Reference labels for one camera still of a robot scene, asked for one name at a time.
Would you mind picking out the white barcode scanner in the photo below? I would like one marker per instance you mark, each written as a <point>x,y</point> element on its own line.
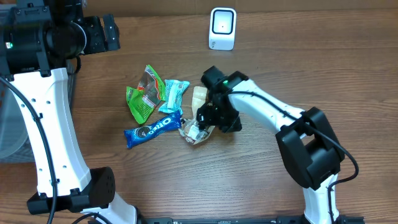
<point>222,29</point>

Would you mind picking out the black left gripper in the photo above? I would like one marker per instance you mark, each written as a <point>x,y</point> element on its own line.
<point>94,25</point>

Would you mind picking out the blue Oreo cookie pack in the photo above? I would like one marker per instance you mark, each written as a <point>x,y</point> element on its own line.
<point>143,134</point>

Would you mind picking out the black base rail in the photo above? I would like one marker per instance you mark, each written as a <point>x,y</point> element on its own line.
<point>224,221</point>

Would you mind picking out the light teal snack packet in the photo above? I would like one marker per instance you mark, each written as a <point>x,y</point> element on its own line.
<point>174,90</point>

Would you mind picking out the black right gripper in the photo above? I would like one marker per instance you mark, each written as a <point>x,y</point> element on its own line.
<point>205,117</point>

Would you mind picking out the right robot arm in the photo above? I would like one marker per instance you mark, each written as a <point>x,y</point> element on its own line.
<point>310,150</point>

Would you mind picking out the grey plastic mesh basket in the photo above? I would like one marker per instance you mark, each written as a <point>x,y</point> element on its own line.
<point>15,144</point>

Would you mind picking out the green snack packet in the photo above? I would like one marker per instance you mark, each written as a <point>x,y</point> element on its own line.
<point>143,99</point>

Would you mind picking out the brown paper bread bag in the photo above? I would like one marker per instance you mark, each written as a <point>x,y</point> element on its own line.
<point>190,129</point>

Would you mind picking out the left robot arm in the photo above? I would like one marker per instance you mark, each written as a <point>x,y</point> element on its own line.
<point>38,38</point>

